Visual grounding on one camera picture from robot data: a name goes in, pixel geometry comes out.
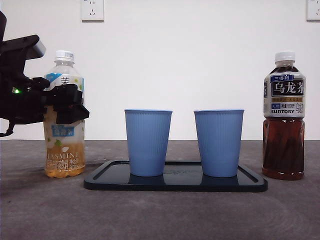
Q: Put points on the blue ribbed plastic cup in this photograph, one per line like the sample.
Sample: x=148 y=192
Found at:
x=218 y=142
x=147 y=142

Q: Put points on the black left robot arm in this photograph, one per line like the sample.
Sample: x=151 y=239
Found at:
x=15 y=105

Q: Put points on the dark rectangular tray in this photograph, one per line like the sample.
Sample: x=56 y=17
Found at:
x=175 y=185

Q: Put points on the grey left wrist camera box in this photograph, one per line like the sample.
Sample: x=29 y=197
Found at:
x=38 y=51

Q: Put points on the dark oolong tea bottle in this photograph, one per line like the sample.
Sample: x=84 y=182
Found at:
x=283 y=150

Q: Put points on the jasmine tea bottle white label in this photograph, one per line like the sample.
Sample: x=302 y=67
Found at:
x=65 y=150

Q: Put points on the white wall socket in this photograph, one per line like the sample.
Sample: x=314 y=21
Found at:
x=92 y=11
x=313 y=11

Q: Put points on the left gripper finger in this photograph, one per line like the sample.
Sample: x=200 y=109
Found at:
x=67 y=100

